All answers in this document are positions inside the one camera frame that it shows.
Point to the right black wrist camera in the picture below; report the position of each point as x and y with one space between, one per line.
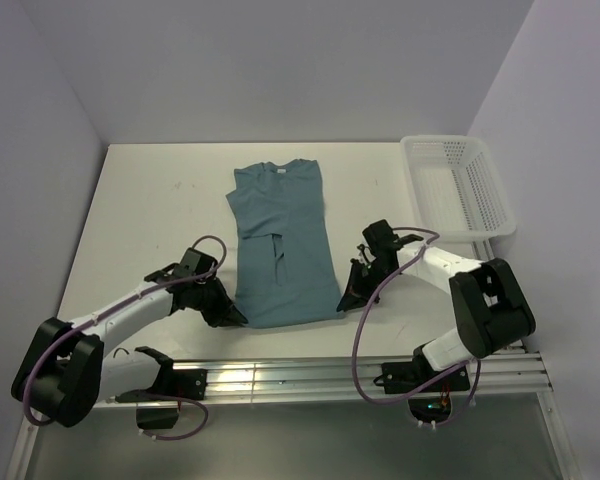
380 237

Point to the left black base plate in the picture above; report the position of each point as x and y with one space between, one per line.
174 385

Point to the teal blue t shirt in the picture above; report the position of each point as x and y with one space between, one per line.
285 272

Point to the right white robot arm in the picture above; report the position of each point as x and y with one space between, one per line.
490 309

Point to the aluminium rail frame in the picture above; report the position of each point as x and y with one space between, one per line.
507 371

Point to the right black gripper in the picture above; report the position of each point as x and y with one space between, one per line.
357 293

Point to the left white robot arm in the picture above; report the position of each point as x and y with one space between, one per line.
71 366

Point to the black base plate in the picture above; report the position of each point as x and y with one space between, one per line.
400 377
174 385

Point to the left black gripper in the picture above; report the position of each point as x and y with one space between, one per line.
225 312

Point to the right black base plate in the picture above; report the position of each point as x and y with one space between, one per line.
400 377

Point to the white perforated plastic basket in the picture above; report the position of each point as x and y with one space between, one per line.
456 188

